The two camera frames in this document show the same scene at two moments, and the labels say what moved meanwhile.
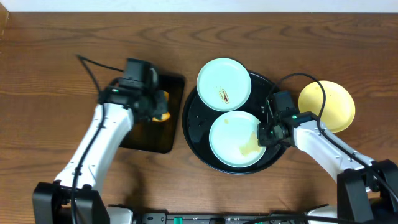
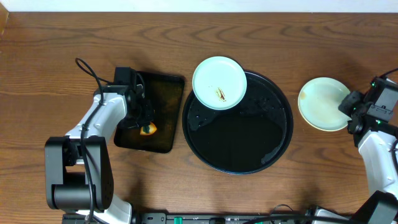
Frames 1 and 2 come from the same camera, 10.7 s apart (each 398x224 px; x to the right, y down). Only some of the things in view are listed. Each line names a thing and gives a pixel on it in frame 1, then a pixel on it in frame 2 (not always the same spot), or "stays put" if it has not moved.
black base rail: (175, 218) stays put
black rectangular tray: (143, 135) stays put
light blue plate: (233, 139) → (318, 104)
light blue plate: (224, 84) stays put
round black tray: (198, 117) stays put
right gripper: (268, 135) → (347, 103)
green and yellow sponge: (161, 112) → (148, 129)
